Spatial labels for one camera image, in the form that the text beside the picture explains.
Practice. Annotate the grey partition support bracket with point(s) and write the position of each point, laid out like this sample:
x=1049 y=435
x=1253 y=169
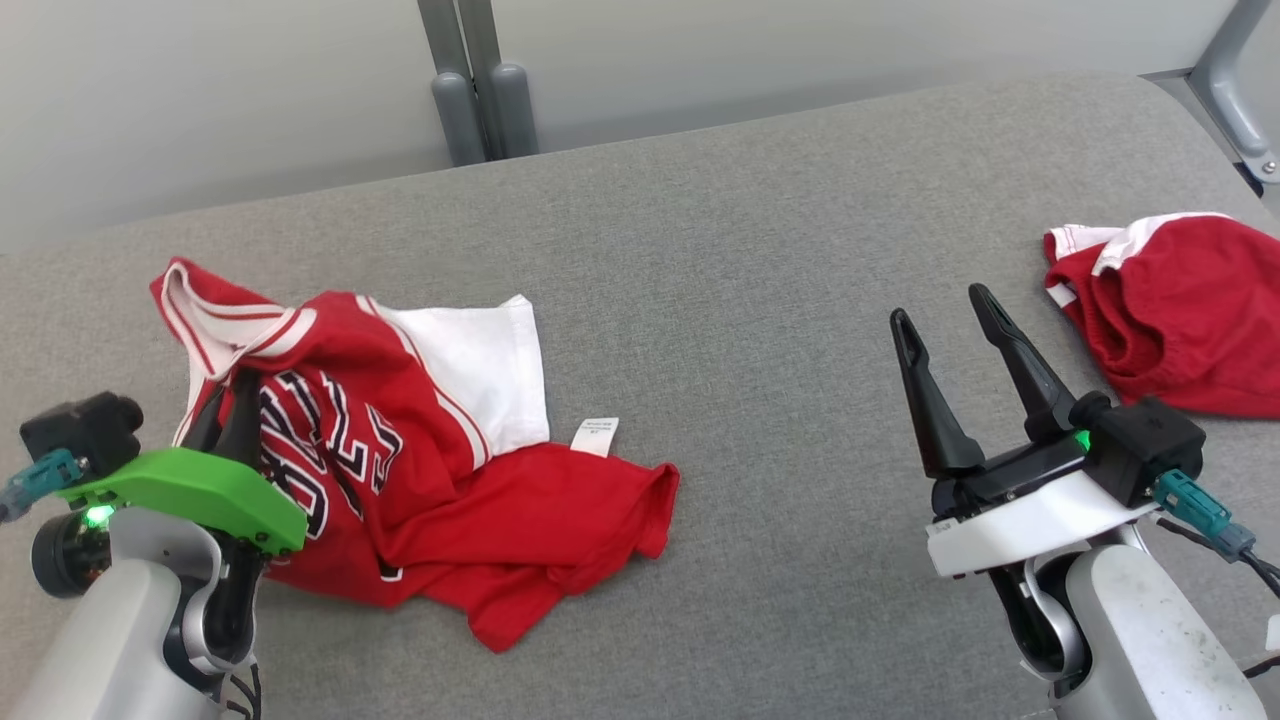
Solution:
x=1235 y=95

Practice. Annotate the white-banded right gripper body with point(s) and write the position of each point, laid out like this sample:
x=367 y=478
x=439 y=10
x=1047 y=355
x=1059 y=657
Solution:
x=1020 y=520

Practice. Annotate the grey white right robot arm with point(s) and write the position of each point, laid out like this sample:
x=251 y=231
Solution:
x=1150 y=640

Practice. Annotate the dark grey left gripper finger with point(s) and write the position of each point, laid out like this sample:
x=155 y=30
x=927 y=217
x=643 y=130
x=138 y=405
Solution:
x=245 y=420
x=205 y=425

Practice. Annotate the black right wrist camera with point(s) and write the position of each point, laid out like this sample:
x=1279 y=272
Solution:
x=1150 y=445

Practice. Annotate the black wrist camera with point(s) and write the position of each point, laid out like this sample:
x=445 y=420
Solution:
x=1150 y=445
x=85 y=430

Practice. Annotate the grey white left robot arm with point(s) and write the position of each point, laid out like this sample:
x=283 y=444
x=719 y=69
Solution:
x=100 y=640

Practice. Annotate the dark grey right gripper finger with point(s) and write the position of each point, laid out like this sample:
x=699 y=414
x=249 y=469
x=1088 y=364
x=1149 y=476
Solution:
x=1030 y=385
x=935 y=420

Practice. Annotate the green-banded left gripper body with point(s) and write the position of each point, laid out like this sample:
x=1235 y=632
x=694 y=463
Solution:
x=200 y=490

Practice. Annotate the grey partition post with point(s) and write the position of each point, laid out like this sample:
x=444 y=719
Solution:
x=512 y=110
x=458 y=120

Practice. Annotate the red white basketball jersey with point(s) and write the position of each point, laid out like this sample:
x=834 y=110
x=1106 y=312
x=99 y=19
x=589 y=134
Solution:
x=520 y=510

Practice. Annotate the red shorts with white trim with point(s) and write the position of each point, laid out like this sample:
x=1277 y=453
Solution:
x=1180 y=320

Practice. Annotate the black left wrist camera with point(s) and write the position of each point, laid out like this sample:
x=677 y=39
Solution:
x=85 y=430

